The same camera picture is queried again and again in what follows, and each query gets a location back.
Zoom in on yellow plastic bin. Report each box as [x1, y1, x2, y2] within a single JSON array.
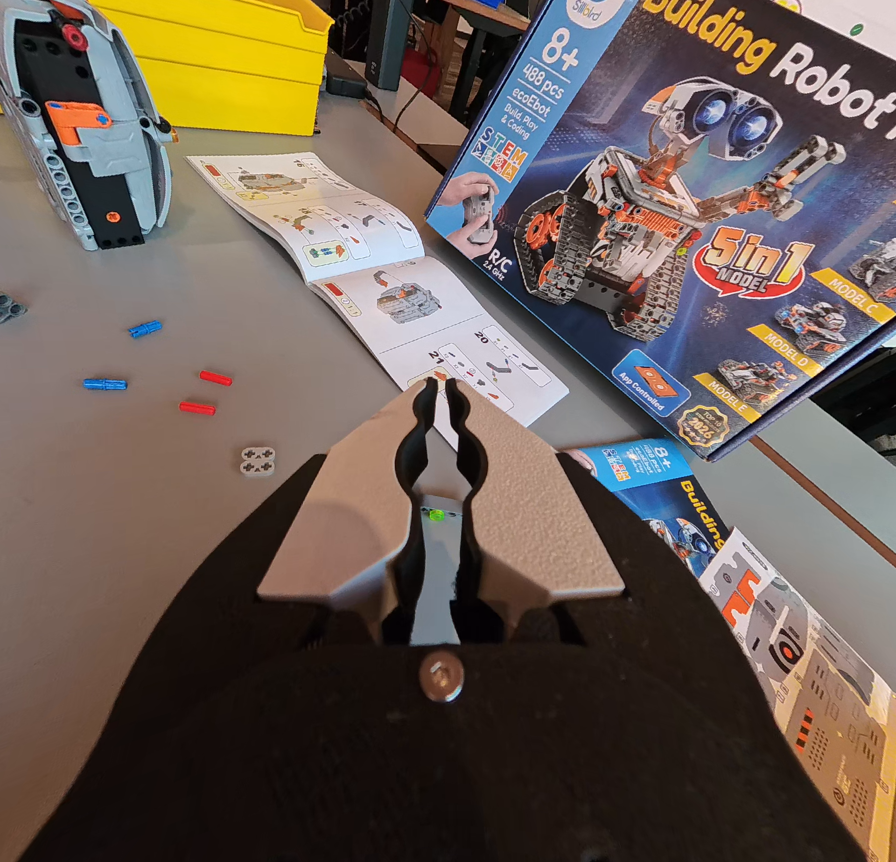
[[73, 0, 335, 137]]

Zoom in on orange sticker sheets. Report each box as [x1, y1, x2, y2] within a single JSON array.
[[700, 526, 896, 856]]

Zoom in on long wooden table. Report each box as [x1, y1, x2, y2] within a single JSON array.
[[419, 0, 533, 128]]

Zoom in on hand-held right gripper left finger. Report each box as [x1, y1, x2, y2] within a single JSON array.
[[258, 378, 438, 645]]

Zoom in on grey desk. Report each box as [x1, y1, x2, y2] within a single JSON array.
[[0, 50, 896, 862]]

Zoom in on open instruction booklet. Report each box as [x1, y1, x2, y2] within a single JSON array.
[[185, 151, 569, 450]]

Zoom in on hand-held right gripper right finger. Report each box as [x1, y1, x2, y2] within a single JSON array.
[[444, 379, 625, 645]]

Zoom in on partly built robot model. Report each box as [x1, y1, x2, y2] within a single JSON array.
[[0, 0, 179, 252]]

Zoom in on blue manual booklet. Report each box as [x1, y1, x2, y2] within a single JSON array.
[[570, 436, 729, 576]]

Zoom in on black tall device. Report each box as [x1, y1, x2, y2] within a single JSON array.
[[364, 0, 420, 91]]

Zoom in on blue robot kit box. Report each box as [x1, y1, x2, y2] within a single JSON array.
[[425, 0, 896, 463]]

